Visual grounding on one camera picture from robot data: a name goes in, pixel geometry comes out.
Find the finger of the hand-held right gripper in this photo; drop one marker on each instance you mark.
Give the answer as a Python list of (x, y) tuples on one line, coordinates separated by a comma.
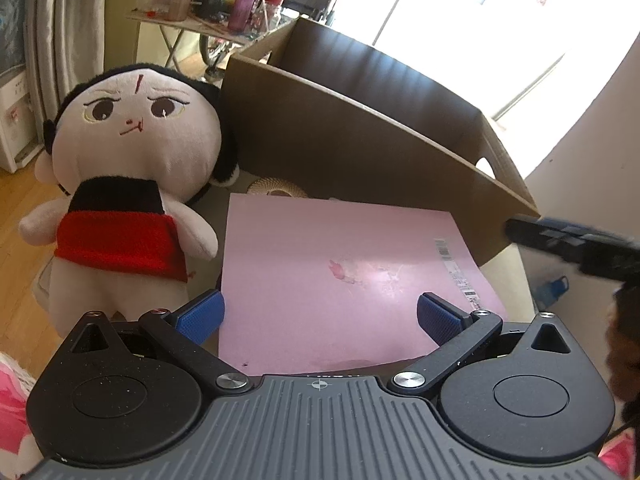
[(575, 245)]

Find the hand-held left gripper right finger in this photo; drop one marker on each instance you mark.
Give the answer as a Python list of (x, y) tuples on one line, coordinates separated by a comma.
[(441, 319)]

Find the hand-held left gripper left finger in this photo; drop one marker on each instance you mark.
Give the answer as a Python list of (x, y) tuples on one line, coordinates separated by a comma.
[(200, 316)]

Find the pink book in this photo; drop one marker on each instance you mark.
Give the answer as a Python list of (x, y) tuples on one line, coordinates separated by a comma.
[(325, 260)]

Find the round woven coaster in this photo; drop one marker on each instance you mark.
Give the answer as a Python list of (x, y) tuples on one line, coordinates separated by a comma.
[(275, 186)]

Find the brown cardboard box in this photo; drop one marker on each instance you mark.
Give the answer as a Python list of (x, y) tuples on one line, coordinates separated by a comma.
[(350, 150)]

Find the plush doll with red skirt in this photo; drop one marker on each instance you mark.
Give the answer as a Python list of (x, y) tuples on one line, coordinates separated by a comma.
[(135, 130)]

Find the white desktop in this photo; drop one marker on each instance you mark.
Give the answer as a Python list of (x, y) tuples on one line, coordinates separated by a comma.
[(515, 285)]

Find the person's right hand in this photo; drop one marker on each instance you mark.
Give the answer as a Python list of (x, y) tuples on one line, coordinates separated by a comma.
[(625, 355)]

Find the blue plastic object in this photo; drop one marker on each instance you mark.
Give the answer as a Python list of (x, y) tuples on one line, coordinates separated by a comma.
[(556, 289)]

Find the white water dispenser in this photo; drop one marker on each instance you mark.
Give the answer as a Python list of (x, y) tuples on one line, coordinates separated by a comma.
[(15, 125)]

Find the folding table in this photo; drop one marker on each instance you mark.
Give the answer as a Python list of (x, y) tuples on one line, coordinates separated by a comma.
[(200, 25)]

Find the grey curtain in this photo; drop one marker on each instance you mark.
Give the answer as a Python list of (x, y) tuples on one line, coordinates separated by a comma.
[(65, 35)]

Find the large water bottle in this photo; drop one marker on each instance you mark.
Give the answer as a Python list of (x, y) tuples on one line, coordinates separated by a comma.
[(10, 10)]

